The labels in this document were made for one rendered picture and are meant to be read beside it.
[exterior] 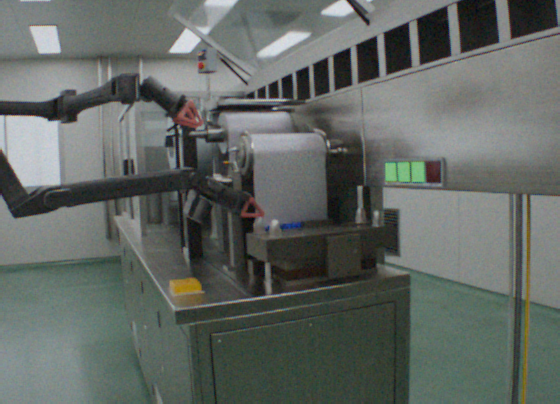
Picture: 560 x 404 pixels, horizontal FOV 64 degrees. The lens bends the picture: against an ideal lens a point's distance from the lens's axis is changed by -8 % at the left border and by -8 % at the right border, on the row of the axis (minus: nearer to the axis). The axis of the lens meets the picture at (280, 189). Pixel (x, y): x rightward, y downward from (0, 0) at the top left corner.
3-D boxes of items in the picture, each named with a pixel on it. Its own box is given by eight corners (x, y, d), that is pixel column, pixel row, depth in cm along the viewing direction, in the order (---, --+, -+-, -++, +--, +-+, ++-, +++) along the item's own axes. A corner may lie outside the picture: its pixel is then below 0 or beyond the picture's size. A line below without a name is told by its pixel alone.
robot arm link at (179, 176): (43, 189, 107) (36, 185, 115) (46, 213, 107) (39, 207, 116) (206, 167, 131) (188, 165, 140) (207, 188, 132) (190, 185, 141)
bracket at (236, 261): (221, 268, 153) (216, 171, 151) (241, 266, 155) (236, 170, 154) (226, 271, 148) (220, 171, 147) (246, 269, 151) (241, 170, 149)
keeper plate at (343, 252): (325, 277, 131) (324, 237, 130) (357, 272, 135) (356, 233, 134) (329, 279, 129) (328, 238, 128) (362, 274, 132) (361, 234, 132)
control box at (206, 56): (194, 73, 198) (193, 49, 197) (206, 74, 203) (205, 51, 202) (205, 70, 193) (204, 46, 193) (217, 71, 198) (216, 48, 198)
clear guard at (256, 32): (173, 14, 224) (173, 13, 224) (255, 75, 241) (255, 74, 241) (240, -95, 127) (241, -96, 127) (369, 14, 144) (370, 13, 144)
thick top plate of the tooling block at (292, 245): (247, 253, 139) (246, 232, 139) (367, 239, 154) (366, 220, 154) (266, 263, 124) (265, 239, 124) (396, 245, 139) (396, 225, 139)
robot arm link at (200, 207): (193, 170, 130) (180, 168, 137) (175, 209, 128) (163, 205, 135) (228, 189, 137) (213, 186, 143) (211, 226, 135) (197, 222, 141)
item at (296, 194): (256, 232, 144) (253, 169, 143) (327, 224, 153) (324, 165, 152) (256, 232, 144) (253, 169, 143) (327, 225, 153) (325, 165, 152)
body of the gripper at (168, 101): (174, 115, 135) (154, 98, 133) (169, 119, 145) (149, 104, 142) (188, 97, 137) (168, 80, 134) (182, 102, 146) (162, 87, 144)
